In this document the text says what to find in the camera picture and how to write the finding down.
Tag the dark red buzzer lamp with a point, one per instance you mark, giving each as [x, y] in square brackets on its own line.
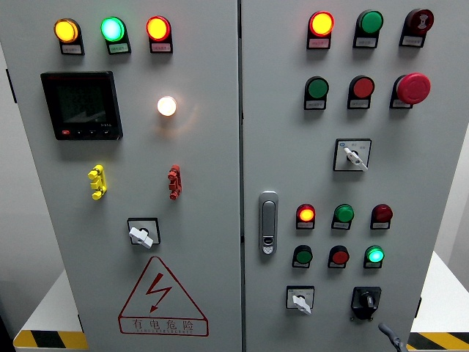
[420, 21]

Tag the small red push button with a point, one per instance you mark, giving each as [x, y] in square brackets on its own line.
[339, 256]

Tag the black knob turn switch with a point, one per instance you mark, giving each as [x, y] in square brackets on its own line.
[366, 300]

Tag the large yellow round lamp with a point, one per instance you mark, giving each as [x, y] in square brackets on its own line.
[66, 30]

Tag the small label plate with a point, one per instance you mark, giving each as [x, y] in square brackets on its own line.
[339, 226]
[304, 225]
[379, 226]
[314, 105]
[400, 103]
[318, 43]
[119, 48]
[299, 265]
[365, 42]
[412, 41]
[336, 265]
[372, 265]
[72, 49]
[358, 104]
[161, 47]

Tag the silver door lock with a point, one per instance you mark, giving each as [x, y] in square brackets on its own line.
[268, 223]

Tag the black door hinge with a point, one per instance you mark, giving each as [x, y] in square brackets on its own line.
[11, 85]
[80, 323]
[418, 308]

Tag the small green round lamp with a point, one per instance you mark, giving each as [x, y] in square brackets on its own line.
[374, 254]
[344, 213]

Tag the large red push button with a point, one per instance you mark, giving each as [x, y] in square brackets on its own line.
[362, 87]

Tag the large red stop button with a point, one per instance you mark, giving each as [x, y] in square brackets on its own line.
[413, 88]

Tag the pale grey cabinet door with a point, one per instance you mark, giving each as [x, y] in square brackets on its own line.
[293, 165]
[201, 165]

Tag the large green push button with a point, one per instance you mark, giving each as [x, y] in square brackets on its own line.
[317, 87]

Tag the small red round lamp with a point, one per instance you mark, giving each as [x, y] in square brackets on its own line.
[305, 213]
[382, 213]

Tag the black yellow striped tape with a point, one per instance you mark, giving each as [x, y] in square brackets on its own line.
[51, 340]
[439, 341]

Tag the red warning triangle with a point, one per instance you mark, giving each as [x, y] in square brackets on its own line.
[163, 324]

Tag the large green round lamp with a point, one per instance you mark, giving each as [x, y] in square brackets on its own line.
[370, 22]
[113, 29]

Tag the large red round lamp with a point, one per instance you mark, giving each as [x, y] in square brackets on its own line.
[158, 28]
[321, 23]

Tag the black display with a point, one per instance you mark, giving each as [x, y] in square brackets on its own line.
[82, 104]

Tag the white lamp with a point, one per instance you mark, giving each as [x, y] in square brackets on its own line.
[166, 106]

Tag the small green push button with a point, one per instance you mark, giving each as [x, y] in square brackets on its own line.
[303, 255]

